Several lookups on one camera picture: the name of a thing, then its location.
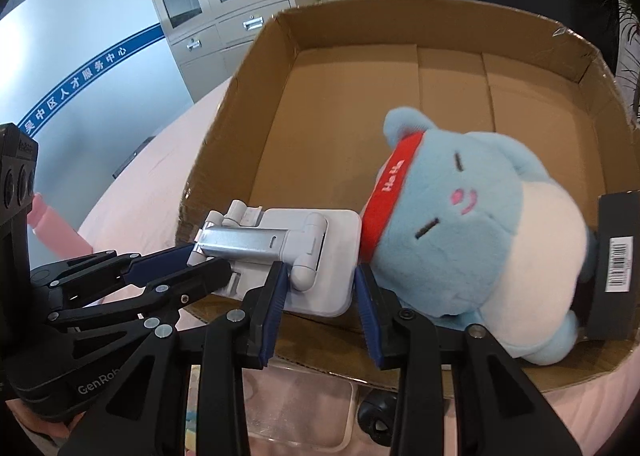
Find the grey metal filing cabinet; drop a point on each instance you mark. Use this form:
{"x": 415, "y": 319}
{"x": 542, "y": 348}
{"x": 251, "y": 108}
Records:
{"x": 220, "y": 10}

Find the blue plush toy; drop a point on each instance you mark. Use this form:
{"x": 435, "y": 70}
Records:
{"x": 465, "y": 246}

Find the brown cardboard box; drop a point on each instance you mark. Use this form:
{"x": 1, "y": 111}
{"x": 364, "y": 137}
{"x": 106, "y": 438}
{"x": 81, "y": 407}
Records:
{"x": 350, "y": 110}

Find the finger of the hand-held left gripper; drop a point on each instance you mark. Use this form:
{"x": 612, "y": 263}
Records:
{"x": 185, "y": 288}
{"x": 160, "y": 262}

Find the black box with barcode label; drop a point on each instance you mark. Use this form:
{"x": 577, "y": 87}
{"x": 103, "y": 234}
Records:
{"x": 617, "y": 226}

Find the pink bottle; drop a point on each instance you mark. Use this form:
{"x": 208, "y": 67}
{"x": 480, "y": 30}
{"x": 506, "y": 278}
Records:
{"x": 55, "y": 231}

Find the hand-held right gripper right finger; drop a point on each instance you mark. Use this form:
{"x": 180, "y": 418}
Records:
{"x": 368, "y": 318}

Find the white folding phone stand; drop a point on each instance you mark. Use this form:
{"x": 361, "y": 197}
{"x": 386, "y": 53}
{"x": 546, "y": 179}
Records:
{"x": 320, "y": 256}

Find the thin-leaved green plant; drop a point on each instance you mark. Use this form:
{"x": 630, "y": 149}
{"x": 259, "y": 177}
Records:
{"x": 631, "y": 30}

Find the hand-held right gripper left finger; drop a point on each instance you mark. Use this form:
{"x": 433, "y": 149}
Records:
{"x": 271, "y": 308}

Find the clear plastic container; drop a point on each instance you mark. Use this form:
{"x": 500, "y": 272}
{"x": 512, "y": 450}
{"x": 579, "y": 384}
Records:
{"x": 300, "y": 411}

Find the small black round object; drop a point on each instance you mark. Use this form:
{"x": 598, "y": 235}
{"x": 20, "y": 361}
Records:
{"x": 376, "y": 416}

